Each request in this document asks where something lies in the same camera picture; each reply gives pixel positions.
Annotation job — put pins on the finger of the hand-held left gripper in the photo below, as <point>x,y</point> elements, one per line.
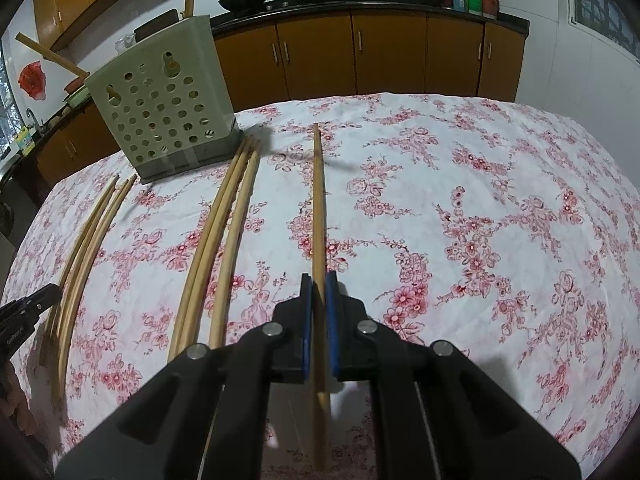
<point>42,299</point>

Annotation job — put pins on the barred window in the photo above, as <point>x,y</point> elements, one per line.
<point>605,5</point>

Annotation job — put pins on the red paper decoration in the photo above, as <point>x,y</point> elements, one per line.
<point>32,80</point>

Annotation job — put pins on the floral tablecloth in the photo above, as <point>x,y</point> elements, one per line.
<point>450,210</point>

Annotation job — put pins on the person's left hand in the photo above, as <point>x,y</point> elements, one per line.
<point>12,400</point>

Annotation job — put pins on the metal faucet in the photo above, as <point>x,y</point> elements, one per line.
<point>34,119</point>

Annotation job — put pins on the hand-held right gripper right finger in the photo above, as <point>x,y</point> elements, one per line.
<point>331,330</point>

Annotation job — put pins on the stacked basins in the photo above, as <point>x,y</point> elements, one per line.
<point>76,94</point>

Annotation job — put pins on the small window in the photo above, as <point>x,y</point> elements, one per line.
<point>5,105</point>

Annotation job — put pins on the small blue packet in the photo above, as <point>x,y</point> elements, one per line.
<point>458,2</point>

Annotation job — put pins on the green perforated chopstick holder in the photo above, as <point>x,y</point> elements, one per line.
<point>165,110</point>

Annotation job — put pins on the black kitchen countertop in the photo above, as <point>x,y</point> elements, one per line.
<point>380,4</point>

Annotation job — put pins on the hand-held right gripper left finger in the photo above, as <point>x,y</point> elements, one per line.
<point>306,330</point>

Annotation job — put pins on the wooden lower kitchen cabinets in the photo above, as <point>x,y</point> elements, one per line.
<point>390,55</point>

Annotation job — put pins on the dark cutting board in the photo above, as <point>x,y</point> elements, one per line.
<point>157,25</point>

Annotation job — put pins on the yellow dish soap bottle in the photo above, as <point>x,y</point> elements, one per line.
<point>26,140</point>

